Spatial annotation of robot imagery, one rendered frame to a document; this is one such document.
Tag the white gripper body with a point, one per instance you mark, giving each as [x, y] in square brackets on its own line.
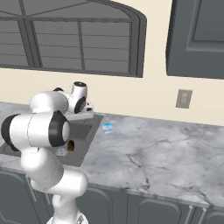
[79, 116]

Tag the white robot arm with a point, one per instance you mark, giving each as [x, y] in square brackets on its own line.
[40, 131]

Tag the dark grey sink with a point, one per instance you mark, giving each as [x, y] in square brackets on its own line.
[87, 137]

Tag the orange sweet potato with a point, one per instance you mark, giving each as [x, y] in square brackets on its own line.
[71, 145]

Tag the small blue glass cup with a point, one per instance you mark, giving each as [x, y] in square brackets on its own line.
[107, 127]

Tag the clear drinking glass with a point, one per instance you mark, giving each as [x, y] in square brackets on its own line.
[60, 151]

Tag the grey window with blinds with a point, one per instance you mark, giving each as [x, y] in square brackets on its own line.
[87, 43]

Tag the grey base cupboard door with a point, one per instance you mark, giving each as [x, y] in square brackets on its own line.
[102, 207]
[157, 211]
[214, 217]
[14, 198]

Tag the grey wall socket plate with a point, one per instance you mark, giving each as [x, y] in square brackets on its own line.
[184, 99]

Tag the grey wall cupboard door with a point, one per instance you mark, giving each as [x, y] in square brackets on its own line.
[198, 38]

